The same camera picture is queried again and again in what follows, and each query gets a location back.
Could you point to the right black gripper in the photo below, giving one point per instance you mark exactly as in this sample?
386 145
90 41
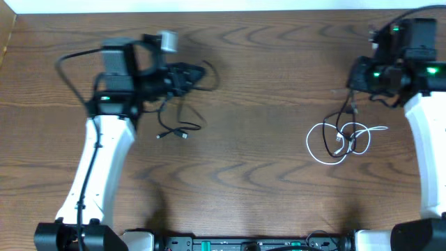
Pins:
355 79

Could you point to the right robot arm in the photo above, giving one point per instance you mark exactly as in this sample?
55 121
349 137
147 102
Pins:
405 66

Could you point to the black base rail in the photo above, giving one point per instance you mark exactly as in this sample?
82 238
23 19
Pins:
190 243

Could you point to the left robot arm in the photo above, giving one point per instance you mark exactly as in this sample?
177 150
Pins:
135 73

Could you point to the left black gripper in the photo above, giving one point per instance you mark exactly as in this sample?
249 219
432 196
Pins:
181 84

